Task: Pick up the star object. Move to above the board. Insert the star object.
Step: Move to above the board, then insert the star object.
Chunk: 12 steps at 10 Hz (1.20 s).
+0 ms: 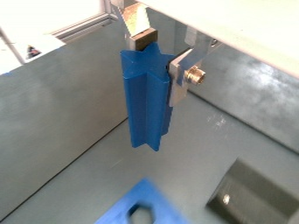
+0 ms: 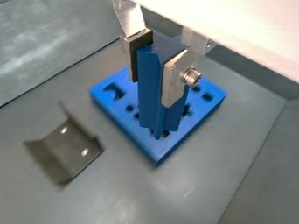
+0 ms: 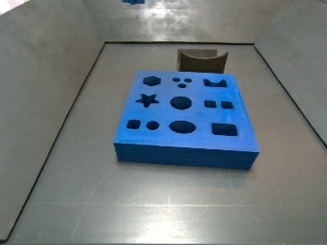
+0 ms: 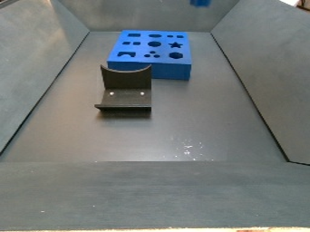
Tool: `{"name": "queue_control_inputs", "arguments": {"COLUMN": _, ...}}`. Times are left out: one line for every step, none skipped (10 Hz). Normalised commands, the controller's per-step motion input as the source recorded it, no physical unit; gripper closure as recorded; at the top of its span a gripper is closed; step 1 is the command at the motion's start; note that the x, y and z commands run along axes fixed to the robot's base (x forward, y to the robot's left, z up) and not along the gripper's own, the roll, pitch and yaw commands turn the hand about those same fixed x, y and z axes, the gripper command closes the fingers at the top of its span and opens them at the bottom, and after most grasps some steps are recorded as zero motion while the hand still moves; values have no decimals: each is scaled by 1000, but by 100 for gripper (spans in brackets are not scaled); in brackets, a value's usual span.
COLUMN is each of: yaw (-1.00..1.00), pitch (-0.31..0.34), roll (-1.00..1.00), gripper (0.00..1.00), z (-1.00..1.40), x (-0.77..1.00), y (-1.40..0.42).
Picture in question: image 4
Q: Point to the blue foam shape board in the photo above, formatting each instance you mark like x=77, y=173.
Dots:
x=161, y=49

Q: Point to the blue star prism block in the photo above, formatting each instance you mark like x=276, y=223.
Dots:
x=200, y=3

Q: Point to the black curved holder stand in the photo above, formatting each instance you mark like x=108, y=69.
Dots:
x=127, y=89

